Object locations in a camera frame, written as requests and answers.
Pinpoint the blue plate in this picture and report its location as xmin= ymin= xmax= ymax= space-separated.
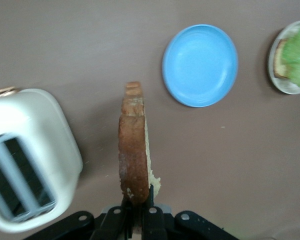
xmin=161 ymin=23 xmax=239 ymax=108

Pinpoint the green lettuce leaf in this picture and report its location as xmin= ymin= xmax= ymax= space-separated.
xmin=281 ymin=26 xmax=300 ymax=92

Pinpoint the brown bread slice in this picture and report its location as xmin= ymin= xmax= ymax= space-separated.
xmin=272 ymin=38 xmax=291 ymax=80
xmin=118 ymin=81 xmax=162 ymax=206

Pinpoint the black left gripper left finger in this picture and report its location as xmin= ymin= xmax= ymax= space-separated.
xmin=22 ymin=197 xmax=132 ymax=240

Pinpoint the beige plate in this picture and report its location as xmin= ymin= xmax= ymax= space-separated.
xmin=266 ymin=20 xmax=300 ymax=95

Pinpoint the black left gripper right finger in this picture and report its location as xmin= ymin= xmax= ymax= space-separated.
xmin=142 ymin=184 xmax=241 ymax=240

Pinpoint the white toaster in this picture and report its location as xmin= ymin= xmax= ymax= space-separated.
xmin=0 ymin=86 xmax=84 ymax=233

